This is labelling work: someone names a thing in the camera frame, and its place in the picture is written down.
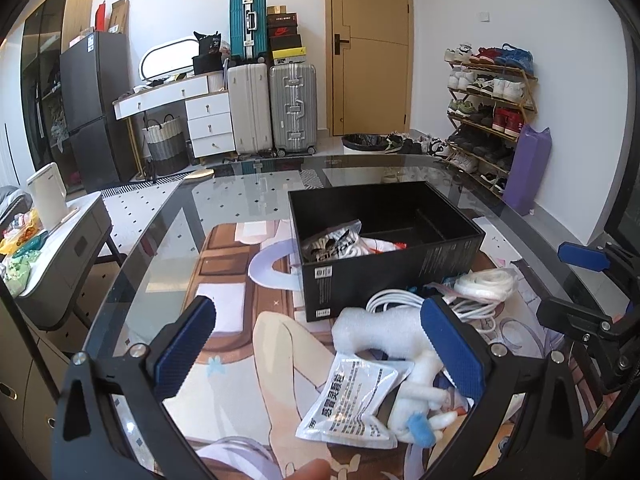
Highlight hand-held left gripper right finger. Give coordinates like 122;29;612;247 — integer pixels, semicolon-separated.
420;294;588;480

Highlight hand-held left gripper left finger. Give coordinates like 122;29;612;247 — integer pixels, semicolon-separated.
52;295;218;480

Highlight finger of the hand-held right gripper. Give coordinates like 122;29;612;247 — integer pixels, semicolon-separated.
536;296;628;346
558;241;632;283

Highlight white plush toy blue tip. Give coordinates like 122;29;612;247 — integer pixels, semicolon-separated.
387;345;476;447

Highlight white cable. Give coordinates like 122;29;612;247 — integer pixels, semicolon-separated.
366;287;501;342

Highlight zip bag with white cloth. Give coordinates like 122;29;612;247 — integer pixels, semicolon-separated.
440;266;519;305

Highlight white foam block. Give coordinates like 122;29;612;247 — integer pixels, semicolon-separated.
334;304;431;363

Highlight black cardboard box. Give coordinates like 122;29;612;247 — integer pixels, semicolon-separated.
287;180;487;322

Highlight white foil medicine packet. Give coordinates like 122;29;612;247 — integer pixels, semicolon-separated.
295;352;413;450

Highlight person's left hand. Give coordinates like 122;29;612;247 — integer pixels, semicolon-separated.
282;459;332;480

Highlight printed cartoon table mat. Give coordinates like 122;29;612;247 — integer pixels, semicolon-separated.
120;217;618;480

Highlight purple bag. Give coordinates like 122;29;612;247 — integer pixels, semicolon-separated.
502;124;553;216

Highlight white cloth item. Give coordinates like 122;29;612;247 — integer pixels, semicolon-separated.
360;236;409;257

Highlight grey side table white top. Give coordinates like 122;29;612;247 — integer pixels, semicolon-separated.
12;192;127;332

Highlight white dotted rug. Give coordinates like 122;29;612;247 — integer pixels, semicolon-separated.
100;170;216;266

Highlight zip bag with striped socks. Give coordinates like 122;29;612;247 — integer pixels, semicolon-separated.
299;219;375;264

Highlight grey cabinet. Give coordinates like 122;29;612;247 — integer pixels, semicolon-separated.
0;280;101;480

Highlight wooden shoe rack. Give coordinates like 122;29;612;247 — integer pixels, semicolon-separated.
444;45;539;196

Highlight pile of colourful packets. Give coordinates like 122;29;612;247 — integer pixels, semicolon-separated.
0;209;47;297

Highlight loose shoes pile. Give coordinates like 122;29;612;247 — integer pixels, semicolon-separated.
385;132;452;157

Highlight rows of assorted shoes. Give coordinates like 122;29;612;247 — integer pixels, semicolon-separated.
444;43;536;193

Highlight grey white laundry basket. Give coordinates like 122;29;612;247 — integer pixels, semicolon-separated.
141;114;189;176

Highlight white small appliance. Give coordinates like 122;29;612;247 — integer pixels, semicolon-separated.
26;162;69;231

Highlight trash bin black liner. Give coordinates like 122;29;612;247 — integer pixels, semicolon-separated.
342;133;391;154

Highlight white dressing table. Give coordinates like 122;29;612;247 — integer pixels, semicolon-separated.
112;74;236;159

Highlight white suitcase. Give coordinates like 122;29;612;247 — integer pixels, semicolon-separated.
227;62;274;156

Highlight dark grey fridge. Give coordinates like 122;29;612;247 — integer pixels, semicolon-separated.
60;31;137;194

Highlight silver suitcase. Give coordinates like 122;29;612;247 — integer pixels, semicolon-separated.
269;62;319;157

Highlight tan wooden door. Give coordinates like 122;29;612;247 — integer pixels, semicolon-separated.
325;0;414;137

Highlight oval mirror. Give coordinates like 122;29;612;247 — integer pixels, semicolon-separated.
139;37;202;84

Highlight black bag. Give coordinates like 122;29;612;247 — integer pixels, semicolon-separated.
192;30;224;75

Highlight dark glass wardrobe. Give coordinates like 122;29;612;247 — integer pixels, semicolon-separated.
19;0;94;177

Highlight yellow black shoebox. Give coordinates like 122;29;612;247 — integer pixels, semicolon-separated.
271;47;307;66

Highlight teal suitcase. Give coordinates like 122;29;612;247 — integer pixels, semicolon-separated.
229;0;270;65

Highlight black shoebox red logo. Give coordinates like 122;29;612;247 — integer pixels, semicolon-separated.
268;25;303;51

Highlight brown cardboard box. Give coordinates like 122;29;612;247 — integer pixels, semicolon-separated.
110;0;130;35

